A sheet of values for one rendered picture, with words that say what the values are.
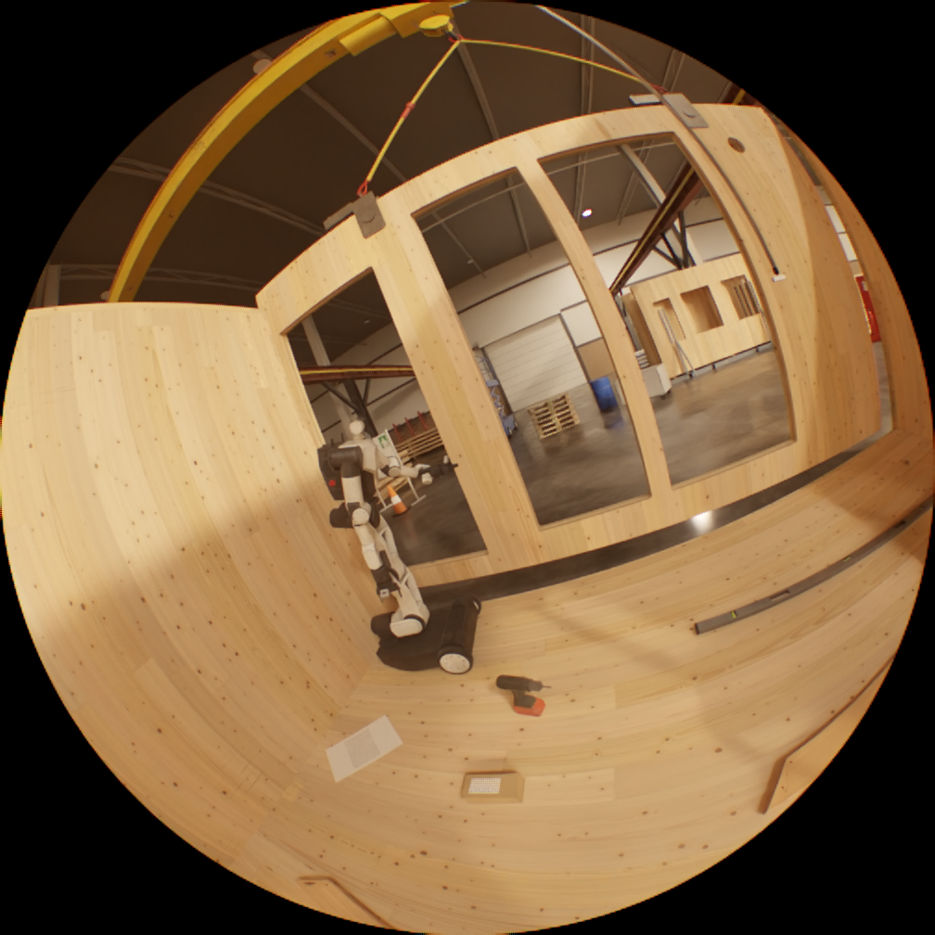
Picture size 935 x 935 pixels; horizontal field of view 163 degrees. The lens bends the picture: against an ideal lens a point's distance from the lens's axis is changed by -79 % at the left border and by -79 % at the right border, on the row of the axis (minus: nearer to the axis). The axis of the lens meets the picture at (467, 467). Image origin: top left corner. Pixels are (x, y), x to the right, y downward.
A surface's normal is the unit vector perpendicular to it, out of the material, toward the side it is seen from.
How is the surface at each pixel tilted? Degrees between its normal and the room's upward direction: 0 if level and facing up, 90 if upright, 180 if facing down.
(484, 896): 0
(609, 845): 0
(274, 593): 90
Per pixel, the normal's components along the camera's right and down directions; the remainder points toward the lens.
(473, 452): -0.25, 0.28
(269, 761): 0.88, -0.34
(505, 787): -0.41, -0.90
